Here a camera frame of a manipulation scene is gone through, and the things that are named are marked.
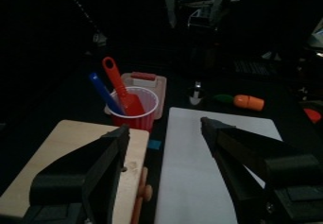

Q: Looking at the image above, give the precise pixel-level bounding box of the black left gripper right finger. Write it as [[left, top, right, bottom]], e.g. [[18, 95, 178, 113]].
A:
[[199, 116, 323, 224]]

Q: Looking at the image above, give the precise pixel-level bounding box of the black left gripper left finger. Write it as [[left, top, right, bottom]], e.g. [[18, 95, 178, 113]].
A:
[[22, 124, 131, 224]]

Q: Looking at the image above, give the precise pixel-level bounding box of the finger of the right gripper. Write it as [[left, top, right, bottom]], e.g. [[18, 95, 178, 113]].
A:
[[209, 0, 233, 30], [163, 0, 179, 29]]

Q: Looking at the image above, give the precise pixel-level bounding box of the light wooden cutting board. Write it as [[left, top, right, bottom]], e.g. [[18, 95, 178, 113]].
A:
[[0, 119, 150, 224]]

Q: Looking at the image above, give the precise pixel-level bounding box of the orange wooden toy stick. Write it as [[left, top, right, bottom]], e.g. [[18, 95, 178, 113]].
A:
[[130, 166, 154, 224]]

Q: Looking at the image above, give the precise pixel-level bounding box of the white plastic cutting board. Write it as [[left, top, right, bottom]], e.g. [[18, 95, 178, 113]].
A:
[[153, 106, 285, 224]]

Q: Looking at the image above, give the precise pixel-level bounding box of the small blue tape square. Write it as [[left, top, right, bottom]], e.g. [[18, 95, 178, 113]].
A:
[[147, 139, 163, 150]]

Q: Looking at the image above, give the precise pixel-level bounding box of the orange toy carrot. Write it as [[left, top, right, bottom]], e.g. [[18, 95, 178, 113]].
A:
[[214, 94, 266, 112]]

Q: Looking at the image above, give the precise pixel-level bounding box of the red toy food piece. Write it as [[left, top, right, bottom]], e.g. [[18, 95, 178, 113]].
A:
[[304, 108, 323, 124]]

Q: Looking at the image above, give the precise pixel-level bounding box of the red plastic cup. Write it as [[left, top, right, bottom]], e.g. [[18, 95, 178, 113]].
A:
[[107, 86, 161, 132]]

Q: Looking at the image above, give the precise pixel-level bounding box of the blue toy utensil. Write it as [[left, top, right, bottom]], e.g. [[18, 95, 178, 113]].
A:
[[89, 72, 127, 116]]

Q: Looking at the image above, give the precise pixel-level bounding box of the red toy spatula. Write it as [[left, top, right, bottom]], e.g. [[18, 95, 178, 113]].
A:
[[102, 56, 147, 116]]

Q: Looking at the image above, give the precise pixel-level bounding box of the beige toy tray red handle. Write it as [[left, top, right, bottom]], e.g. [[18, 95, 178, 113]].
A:
[[105, 71, 169, 121]]

